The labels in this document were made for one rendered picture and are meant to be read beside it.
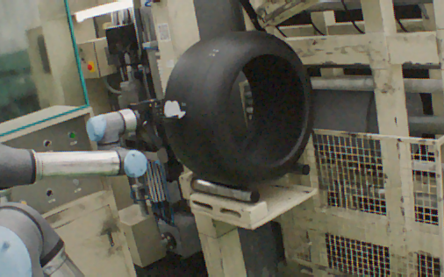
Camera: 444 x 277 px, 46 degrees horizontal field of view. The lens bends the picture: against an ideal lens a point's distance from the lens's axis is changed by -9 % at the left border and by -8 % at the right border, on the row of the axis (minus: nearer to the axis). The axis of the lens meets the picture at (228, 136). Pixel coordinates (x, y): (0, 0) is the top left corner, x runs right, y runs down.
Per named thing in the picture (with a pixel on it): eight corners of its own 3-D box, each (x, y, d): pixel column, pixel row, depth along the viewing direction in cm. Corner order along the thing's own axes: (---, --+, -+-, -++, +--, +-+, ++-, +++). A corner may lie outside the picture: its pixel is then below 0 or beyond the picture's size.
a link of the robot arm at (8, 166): (-11, 149, 131) (150, 144, 162) (-21, 145, 140) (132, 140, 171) (-11, 195, 132) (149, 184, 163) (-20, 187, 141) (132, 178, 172)
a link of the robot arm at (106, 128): (87, 143, 173) (82, 117, 171) (116, 136, 180) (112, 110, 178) (97, 145, 167) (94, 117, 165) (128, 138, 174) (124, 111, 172)
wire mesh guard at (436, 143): (285, 259, 273) (263, 125, 256) (288, 258, 274) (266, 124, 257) (445, 305, 206) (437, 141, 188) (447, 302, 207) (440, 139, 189)
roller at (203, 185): (195, 191, 227) (189, 183, 224) (202, 182, 229) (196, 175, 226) (255, 205, 200) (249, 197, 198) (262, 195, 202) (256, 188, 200)
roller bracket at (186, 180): (182, 199, 226) (177, 176, 224) (254, 166, 250) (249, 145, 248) (188, 200, 223) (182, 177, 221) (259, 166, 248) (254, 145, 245)
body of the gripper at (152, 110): (166, 98, 182) (135, 104, 175) (169, 124, 184) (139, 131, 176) (153, 97, 188) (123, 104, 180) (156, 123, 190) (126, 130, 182)
